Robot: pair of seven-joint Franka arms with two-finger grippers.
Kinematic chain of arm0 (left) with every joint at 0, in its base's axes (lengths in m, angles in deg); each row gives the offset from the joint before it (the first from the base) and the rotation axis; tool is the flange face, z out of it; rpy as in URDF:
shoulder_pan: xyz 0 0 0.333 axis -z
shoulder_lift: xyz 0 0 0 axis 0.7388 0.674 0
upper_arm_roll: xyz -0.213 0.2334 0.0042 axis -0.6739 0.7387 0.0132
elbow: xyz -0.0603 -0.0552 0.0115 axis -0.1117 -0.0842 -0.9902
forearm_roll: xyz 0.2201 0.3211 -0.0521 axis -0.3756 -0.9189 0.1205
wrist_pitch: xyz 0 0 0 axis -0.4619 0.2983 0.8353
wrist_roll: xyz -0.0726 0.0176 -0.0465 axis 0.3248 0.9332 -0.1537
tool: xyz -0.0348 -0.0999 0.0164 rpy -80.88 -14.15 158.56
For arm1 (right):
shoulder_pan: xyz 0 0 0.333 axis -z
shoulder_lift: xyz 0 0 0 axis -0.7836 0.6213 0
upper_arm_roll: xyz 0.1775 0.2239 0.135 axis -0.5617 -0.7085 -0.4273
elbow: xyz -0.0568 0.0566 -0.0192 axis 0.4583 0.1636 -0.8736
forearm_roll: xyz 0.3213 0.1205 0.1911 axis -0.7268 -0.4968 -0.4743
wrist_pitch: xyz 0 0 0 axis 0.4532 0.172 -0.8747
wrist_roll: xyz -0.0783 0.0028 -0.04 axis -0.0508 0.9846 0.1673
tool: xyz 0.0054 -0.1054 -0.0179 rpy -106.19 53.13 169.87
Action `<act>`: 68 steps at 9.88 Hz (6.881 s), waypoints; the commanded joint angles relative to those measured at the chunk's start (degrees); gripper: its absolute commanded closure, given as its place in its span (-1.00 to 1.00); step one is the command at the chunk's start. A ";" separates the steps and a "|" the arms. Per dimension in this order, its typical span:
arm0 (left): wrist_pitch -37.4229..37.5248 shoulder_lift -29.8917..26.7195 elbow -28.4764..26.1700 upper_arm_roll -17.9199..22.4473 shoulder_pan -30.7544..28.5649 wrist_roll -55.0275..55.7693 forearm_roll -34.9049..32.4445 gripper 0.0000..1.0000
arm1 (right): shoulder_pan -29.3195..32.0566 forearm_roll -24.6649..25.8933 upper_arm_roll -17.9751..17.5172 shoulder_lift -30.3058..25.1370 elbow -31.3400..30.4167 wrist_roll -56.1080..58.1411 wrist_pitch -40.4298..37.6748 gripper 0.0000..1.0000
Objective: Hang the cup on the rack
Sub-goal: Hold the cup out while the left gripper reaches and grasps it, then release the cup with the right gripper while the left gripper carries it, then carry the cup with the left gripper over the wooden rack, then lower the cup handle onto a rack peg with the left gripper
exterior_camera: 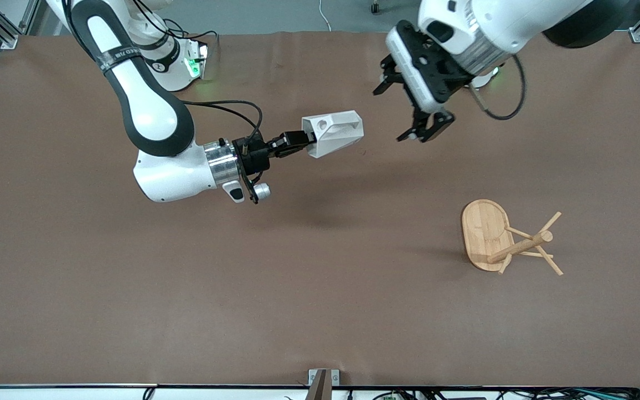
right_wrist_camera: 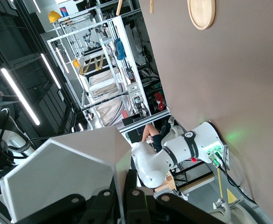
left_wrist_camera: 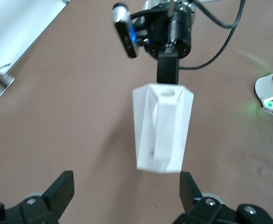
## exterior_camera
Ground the brown post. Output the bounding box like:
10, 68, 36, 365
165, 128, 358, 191
304, 369, 332, 400

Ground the white angular cup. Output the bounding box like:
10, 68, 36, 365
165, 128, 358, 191
302, 110, 364, 159

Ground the black right camera mount bracket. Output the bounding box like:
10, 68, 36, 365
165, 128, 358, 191
244, 171, 261, 206

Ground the black right base cable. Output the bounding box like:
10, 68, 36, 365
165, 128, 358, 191
131, 0, 219, 62

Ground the small metal bracket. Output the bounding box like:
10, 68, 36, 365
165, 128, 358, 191
308, 368, 341, 387

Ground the tangled cable bundle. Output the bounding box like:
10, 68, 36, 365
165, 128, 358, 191
373, 387, 640, 400

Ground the brown table mat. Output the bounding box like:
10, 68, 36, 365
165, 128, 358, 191
0, 31, 640, 388

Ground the wooden cup rack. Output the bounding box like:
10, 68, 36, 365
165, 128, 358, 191
461, 199, 565, 277

